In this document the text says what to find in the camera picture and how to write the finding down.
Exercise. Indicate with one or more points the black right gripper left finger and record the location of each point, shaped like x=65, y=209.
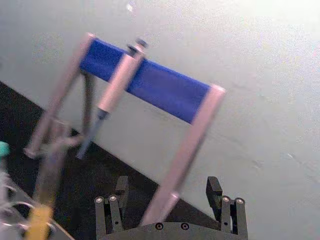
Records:
x=113, y=212

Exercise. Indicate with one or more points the teal plastic piece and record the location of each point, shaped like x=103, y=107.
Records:
x=3, y=149

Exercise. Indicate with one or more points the rack with steel bars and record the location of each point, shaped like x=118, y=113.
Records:
x=165, y=86

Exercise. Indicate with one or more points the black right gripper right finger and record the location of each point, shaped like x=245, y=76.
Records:
x=232, y=215

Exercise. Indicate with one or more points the clear plastic case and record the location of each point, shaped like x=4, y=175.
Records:
x=13, y=197

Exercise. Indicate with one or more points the black table cloth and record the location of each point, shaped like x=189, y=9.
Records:
x=22, y=112

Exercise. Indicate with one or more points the yellow plastic piece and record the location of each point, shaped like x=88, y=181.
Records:
x=40, y=221

